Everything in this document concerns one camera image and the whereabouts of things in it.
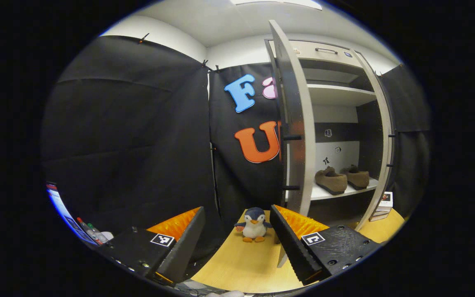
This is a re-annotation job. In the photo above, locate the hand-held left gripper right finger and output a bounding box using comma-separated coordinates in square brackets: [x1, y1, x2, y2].
[270, 205, 386, 286]

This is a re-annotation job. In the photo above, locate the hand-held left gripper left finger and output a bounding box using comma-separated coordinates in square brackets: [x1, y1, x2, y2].
[97, 206, 206, 286]

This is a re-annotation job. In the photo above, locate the brown fuzzy shoe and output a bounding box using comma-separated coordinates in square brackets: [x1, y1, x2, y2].
[340, 164, 370, 190]
[315, 166, 348, 196]

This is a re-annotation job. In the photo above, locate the white cabinet door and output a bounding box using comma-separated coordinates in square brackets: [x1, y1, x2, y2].
[268, 19, 316, 269]
[351, 49, 397, 231]

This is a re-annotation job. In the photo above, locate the white shoe cabinet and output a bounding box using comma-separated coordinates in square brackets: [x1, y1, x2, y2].
[264, 39, 386, 225]

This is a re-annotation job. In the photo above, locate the white cabinet drawer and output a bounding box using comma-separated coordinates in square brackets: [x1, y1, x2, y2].
[291, 40, 364, 62]

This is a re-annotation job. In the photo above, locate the penguin plush toy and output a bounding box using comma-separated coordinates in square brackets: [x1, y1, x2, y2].
[234, 207, 273, 243]

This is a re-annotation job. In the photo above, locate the stack of white books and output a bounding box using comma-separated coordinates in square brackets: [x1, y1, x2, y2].
[369, 191, 394, 222]

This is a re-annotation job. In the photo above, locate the computer monitor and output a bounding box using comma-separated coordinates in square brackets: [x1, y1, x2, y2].
[47, 184, 98, 246]

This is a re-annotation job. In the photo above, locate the black backdrop cloth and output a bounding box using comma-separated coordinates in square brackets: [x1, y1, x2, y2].
[42, 35, 432, 256]

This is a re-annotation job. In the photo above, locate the rectangular ceiling light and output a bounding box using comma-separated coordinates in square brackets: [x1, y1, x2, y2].
[229, 0, 322, 11]

